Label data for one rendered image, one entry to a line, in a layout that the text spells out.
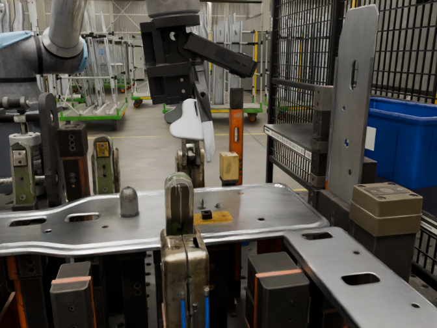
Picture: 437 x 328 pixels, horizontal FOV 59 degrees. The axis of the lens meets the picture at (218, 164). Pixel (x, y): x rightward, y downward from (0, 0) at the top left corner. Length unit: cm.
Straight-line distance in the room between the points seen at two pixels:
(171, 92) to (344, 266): 33
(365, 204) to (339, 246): 9
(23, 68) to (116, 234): 80
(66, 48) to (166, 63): 74
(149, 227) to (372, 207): 35
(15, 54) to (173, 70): 81
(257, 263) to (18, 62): 97
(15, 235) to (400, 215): 58
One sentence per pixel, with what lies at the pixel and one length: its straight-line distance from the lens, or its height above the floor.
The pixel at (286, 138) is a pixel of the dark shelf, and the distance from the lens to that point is 117.
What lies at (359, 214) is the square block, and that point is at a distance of 66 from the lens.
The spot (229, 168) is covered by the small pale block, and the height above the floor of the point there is 104.
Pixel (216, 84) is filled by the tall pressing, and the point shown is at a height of 71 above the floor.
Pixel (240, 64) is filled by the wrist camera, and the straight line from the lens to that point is 59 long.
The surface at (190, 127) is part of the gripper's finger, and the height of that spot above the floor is 117.
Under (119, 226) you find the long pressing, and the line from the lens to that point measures 65.
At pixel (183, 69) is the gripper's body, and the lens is 56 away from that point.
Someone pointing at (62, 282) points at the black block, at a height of 99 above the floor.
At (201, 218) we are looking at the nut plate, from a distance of 65.
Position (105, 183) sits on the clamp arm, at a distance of 82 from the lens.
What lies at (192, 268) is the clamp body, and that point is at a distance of 46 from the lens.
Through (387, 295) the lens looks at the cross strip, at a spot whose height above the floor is 100.
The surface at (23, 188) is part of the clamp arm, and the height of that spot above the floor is 102.
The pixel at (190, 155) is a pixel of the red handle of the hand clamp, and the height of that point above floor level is 106.
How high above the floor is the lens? 126
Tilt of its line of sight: 16 degrees down
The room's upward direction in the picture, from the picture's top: straight up
